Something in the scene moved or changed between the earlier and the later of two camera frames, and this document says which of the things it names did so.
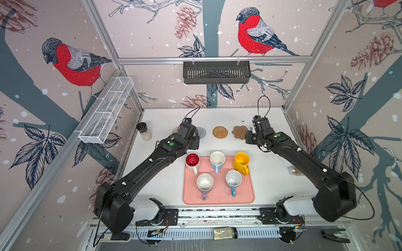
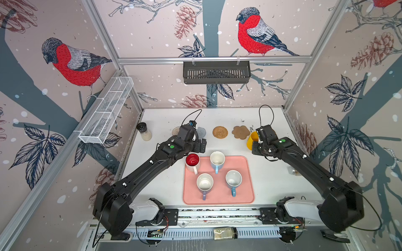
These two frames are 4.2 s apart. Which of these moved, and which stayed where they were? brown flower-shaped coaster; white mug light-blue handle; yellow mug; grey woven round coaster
Moved: yellow mug
Stayed: grey woven round coaster; white mug light-blue handle; brown flower-shaped coaster
